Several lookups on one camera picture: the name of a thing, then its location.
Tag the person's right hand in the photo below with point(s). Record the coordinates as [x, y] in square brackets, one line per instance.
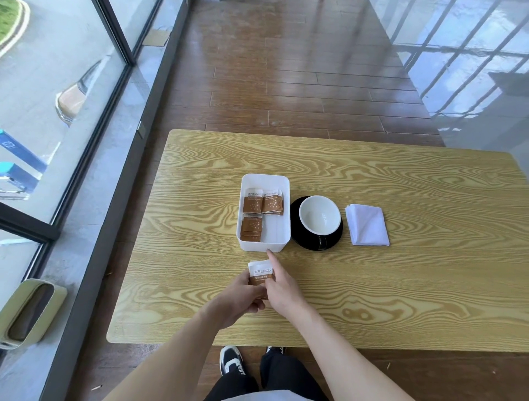
[287, 295]

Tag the person's left hand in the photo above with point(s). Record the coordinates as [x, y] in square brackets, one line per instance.
[237, 297]

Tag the person's right thumb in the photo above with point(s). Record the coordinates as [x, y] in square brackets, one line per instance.
[267, 295]

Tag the person's left thumb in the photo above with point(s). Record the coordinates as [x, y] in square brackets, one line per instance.
[245, 278]

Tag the brown white drink packet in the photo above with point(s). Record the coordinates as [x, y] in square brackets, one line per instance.
[260, 272]

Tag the person's right forearm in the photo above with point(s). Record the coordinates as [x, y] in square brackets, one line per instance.
[343, 355]

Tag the person's left forearm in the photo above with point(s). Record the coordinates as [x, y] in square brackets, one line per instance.
[173, 355]

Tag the white plastic box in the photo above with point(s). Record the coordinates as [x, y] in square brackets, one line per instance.
[272, 239]

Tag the black white right shoe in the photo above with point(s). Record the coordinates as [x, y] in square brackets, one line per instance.
[275, 350]

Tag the black white shoe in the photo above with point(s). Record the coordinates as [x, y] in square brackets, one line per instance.
[231, 360]
[275, 350]

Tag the black saucer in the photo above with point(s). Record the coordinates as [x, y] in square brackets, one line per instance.
[308, 241]

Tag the pile of brown sachets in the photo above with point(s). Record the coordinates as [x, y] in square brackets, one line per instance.
[252, 204]

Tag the black white left shoe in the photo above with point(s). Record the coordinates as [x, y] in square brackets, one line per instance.
[231, 360]

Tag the black trousers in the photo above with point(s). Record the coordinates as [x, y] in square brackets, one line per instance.
[285, 374]

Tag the black cup with white inside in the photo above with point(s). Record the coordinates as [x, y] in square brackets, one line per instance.
[319, 215]

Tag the white shirt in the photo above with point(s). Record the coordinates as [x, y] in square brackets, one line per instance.
[256, 396]

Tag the white folded napkin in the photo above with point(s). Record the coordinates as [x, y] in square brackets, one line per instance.
[367, 225]

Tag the wooden table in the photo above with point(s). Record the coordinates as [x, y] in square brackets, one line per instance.
[413, 248]

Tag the beige waste bin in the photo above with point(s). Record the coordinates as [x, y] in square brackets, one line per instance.
[24, 314]

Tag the flat cardboard piece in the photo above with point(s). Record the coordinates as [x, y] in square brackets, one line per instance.
[157, 38]

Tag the dark window frame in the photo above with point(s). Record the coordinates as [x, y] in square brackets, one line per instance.
[119, 39]

